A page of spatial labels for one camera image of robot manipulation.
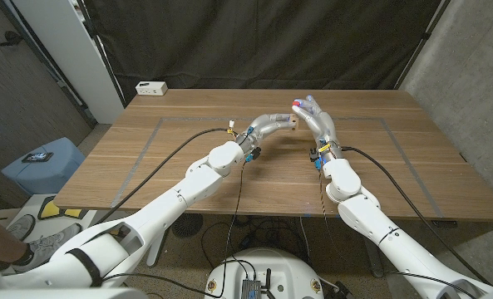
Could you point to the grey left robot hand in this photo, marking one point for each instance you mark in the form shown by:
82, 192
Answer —
267, 124

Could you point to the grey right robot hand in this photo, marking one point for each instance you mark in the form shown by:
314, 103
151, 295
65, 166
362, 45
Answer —
323, 124

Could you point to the small wooden block with holes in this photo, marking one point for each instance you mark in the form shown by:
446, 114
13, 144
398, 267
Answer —
294, 121

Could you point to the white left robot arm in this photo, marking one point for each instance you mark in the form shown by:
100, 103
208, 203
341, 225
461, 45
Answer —
179, 195

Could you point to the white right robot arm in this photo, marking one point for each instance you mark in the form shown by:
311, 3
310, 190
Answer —
375, 220

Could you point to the black backdrop curtain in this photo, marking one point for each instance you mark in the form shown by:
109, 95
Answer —
250, 41

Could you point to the white power outlet box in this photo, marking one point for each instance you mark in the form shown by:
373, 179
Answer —
151, 88

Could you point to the round black floor fan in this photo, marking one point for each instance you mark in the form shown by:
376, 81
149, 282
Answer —
188, 226

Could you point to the black backdrop stand pole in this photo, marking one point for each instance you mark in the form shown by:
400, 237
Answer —
102, 54
424, 40

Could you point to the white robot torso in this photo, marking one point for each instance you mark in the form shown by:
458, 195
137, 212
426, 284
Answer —
262, 270

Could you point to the grey table leg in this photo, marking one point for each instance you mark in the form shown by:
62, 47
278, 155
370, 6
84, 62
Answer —
375, 266

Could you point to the black flat floor plate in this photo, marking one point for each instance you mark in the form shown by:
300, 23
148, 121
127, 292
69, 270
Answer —
444, 224

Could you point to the grey electronics module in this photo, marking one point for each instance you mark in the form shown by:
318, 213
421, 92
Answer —
250, 288

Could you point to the white table leg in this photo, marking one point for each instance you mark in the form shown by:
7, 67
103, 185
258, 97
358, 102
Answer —
154, 253

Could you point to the white pillar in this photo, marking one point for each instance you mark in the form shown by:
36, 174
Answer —
71, 62

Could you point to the blue padded stool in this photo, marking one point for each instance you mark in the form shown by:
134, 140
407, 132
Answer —
42, 174

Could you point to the grey sneaker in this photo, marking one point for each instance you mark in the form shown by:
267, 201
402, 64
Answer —
46, 247

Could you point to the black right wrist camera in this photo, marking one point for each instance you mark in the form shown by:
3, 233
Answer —
314, 155

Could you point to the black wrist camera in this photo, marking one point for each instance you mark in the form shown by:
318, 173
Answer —
254, 154
314, 155

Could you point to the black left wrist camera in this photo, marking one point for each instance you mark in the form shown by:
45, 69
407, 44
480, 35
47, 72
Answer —
254, 154

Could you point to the black wall rail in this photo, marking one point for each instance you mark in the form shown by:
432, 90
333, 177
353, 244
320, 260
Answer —
47, 62

